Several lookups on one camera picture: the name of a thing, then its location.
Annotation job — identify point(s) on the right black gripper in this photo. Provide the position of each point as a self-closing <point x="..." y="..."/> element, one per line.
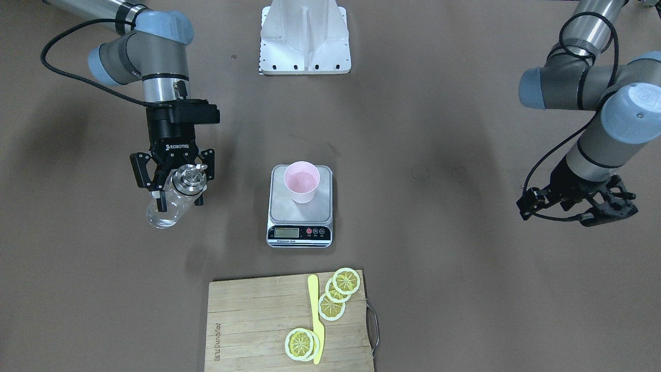
<point x="166" y="134"/>

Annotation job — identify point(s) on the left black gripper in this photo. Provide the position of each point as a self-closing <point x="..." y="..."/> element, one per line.
<point x="564" y="183"/>

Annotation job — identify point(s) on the pink plastic cup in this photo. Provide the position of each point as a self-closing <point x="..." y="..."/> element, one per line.
<point x="302" y="180"/>

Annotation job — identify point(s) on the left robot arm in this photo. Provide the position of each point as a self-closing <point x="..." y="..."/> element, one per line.
<point x="582" y="72"/>

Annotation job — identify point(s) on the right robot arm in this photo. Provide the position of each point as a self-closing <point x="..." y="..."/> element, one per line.
<point x="147" y="65"/>

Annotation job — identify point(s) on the digital kitchen scale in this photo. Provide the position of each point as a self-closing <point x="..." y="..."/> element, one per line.
<point x="300" y="225"/>

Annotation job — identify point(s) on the wooden cutting board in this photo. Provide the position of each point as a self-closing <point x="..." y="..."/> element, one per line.
<point x="248" y="321"/>

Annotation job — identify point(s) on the yellow plastic knife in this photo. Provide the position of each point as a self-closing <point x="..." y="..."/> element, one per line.
<point x="317" y="325"/>

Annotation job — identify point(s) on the lemon slice middle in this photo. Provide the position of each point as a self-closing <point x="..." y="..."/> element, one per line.
<point x="333" y="294"/>

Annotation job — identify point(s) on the lemon slice under pair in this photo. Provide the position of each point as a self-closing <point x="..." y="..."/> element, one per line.
<point x="316" y="346"/>

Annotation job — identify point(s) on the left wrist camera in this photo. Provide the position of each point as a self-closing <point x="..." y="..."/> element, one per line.
<point x="531" y="201"/>

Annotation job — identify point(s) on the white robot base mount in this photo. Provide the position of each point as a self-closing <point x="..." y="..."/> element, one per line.
<point x="304" y="38"/>

